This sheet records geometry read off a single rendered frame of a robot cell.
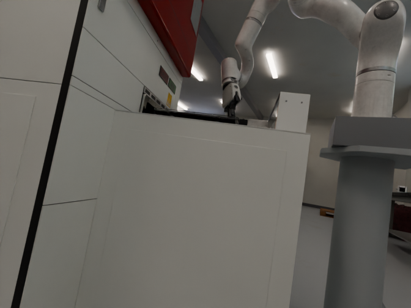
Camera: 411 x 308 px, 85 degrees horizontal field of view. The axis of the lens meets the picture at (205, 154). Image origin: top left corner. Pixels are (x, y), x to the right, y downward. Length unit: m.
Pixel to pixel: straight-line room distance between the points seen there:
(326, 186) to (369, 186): 9.63
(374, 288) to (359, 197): 0.28
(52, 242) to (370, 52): 1.16
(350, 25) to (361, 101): 0.34
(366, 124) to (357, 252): 0.41
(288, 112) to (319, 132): 10.03
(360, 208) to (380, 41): 0.57
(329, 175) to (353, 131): 9.70
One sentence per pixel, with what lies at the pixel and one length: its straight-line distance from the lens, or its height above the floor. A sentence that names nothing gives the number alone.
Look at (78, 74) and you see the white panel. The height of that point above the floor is 0.85.
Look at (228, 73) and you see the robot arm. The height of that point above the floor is 1.16.
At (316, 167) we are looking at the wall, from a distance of 10.56.
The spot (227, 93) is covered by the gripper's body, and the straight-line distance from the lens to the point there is 1.11.
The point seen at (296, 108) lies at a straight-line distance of 0.79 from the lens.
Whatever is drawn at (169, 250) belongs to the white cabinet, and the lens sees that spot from 0.74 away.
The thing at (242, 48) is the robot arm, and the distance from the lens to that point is 1.23.
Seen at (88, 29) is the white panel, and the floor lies 0.98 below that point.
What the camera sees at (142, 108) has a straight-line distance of 0.97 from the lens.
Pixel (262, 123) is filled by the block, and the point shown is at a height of 0.89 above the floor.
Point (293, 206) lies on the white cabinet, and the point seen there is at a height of 0.61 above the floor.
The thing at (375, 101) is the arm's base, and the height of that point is 1.00.
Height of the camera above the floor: 0.66
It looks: 5 degrees up
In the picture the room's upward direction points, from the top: 9 degrees clockwise
